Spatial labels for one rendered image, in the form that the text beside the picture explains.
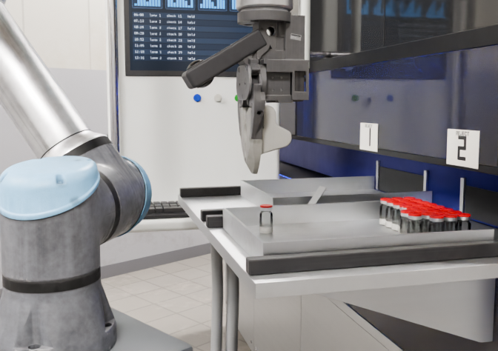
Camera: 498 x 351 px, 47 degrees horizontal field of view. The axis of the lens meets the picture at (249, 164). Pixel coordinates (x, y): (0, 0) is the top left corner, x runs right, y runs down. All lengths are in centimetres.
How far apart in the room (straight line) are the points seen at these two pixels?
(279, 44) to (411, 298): 41
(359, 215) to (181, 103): 76
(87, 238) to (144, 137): 96
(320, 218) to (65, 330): 51
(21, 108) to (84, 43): 277
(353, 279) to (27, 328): 39
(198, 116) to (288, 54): 92
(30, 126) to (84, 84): 274
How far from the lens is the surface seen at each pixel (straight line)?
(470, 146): 99
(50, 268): 71
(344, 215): 105
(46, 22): 354
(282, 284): 71
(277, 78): 76
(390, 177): 138
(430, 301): 91
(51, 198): 69
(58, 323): 72
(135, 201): 84
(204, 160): 167
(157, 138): 166
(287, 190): 137
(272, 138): 76
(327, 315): 160
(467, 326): 96
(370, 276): 75
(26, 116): 87
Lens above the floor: 109
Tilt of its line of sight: 6 degrees down
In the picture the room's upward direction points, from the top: straight up
